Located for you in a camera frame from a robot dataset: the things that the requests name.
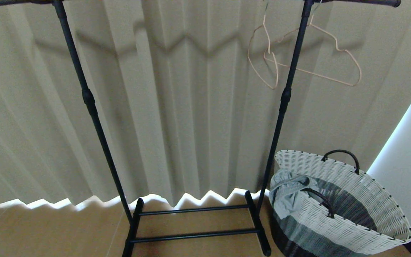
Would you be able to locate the pink clothes hanger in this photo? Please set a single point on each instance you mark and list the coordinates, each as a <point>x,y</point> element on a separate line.
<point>348,51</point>
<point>277,71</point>

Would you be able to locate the black clothes rack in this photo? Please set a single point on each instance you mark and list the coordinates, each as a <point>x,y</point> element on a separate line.
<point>89,103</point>

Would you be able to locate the white laundry basket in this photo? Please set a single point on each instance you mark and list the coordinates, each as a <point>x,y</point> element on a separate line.
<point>334,175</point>

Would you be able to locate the beige curtain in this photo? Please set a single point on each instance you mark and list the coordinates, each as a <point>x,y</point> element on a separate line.
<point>191,107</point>

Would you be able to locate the pale grey garment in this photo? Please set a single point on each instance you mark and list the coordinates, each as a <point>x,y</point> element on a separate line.
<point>287,192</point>

